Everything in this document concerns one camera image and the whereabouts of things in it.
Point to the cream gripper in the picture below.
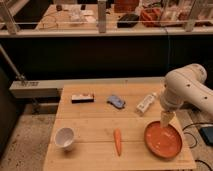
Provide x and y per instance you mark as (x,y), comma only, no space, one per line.
(166,117)

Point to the white plastic bottle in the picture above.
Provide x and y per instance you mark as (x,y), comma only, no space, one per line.
(147,101)

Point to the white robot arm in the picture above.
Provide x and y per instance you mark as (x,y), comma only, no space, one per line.
(185,84)

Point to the white ceramic bowl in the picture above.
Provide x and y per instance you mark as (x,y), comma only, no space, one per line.
(64,138)

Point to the orange plate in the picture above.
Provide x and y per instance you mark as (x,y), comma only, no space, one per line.
(164,142)

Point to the dark box on floor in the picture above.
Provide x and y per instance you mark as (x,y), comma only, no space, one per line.
(207,135)

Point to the orange carrot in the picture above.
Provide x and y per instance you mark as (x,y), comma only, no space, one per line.
(117,140)

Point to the blue crumpled cloth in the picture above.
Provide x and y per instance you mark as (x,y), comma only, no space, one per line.
(116,101)

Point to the red basket on shelf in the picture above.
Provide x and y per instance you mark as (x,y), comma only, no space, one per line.
(149,16)

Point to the black bag on shelf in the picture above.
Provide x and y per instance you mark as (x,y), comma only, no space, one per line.
(128,20)

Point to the grey metal rail beam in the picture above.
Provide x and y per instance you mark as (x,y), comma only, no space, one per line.
(53,88)

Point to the white shelf post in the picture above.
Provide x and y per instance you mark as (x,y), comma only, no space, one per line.
(102,16)

